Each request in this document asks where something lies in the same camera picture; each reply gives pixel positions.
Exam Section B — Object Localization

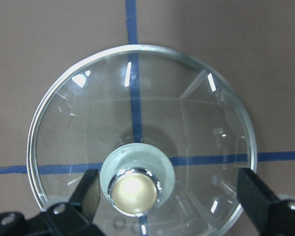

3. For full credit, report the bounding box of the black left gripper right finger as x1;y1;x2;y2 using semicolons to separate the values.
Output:
237;168;280;221

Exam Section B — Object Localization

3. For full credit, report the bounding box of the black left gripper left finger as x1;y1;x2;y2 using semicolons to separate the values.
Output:
69;169;100;221

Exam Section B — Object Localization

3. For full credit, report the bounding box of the glass pot lid with knob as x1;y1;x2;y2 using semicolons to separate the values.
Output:
27;45;257;236

